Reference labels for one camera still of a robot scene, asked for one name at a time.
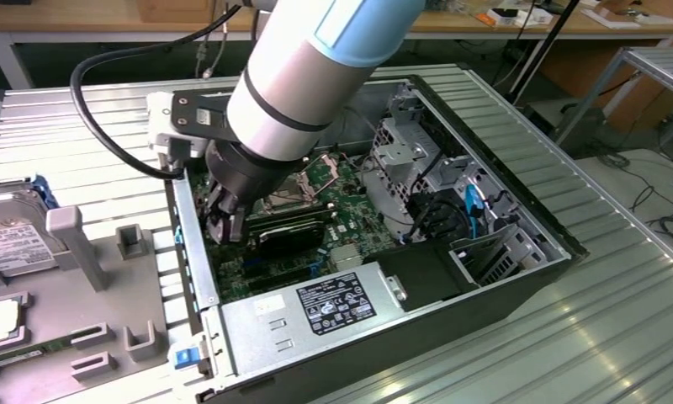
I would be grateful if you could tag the black and white box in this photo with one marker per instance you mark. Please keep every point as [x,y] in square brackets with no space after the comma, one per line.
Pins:
[511,14]

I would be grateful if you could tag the large cardboard box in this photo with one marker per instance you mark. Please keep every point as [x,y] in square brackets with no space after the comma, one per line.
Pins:
[169,8]

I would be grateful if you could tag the hard disk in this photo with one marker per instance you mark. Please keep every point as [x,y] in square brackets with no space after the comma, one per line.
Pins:
[11,248]

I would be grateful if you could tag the CPU socket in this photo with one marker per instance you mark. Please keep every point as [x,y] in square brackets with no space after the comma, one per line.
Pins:
[295,191]

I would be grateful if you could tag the silver socket cover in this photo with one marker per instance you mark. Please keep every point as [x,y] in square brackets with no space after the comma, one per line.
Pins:
[326,168]

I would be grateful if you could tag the black PC case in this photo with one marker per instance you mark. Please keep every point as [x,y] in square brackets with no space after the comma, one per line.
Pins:
[455,328]

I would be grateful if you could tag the green motherboard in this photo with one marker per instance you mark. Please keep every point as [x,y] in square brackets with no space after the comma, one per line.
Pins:
[359,219]

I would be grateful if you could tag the black expansion slot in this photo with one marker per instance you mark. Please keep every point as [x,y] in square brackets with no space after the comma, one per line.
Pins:
[275,272]
[283,282]

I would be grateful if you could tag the graphics card with fan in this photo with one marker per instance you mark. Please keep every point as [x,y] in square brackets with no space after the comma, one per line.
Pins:
[293,242]

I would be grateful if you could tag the silver drive cage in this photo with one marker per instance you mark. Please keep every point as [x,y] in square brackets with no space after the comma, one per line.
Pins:
[395,155]

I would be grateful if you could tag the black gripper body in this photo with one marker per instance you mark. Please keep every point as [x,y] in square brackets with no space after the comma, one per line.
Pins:
[242,172]

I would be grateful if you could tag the metal slat frame table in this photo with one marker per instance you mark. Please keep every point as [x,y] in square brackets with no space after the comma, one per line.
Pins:
[662,63]

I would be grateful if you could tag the black pole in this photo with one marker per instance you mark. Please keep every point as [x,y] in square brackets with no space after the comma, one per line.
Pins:
[547,44]

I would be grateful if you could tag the small silver heatsink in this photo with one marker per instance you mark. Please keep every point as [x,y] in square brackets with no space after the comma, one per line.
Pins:
[349,255]

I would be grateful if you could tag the silver disk bay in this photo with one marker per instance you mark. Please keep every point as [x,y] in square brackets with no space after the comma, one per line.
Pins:
[506,261]

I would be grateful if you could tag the wooden desk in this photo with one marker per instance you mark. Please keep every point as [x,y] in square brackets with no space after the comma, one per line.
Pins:
[461,25]

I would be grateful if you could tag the blue disk bracket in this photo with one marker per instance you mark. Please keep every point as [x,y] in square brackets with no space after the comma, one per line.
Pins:
[45,191]

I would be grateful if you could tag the small white box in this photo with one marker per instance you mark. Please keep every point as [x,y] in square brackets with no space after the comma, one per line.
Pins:
[542,17]

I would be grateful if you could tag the blue case latch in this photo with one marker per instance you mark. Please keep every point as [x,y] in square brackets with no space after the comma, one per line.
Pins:
[185,357]

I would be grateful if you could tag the orange box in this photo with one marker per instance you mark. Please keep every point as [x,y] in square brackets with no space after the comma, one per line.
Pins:
[487,17]

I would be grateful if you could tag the grey parts rack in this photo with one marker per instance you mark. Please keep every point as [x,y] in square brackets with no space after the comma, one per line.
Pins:
[57,307]

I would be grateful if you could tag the black fan shroud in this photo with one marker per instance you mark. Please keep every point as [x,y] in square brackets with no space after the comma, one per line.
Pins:
[421,273]

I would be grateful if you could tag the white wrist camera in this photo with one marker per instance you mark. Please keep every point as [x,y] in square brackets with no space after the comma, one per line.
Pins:
[161,122]

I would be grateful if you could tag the silver power supply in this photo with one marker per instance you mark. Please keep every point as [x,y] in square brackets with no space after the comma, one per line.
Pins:
[258,332]

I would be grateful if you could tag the brown cardboard box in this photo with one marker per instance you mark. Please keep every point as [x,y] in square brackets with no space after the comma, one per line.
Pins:
[623,4]

